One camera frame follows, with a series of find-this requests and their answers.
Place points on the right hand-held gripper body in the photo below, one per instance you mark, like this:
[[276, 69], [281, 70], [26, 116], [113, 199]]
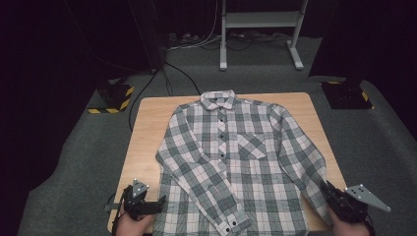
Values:
[[355, 203]]

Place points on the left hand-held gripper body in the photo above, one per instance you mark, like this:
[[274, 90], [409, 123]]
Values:
[[136, 201]]

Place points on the plaid button-up shirt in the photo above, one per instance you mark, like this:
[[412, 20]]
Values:
[[249, 183]]

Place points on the person's left hand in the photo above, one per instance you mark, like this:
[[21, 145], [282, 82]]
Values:
[[131, 226]]

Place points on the person's right hand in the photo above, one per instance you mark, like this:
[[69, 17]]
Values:
[[344, 227]]

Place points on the black base with yellow stripes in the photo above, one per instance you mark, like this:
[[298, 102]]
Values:
[[113, 96], [347, 95]]

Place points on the power strip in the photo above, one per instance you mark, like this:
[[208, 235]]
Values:
[[183, 38]]

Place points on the dark curtain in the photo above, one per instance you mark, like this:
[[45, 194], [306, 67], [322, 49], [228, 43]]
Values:
[[49, 49], [377, 32]]

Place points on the white metal stand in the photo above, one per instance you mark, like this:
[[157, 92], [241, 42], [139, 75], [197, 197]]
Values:
[[262, 19]]

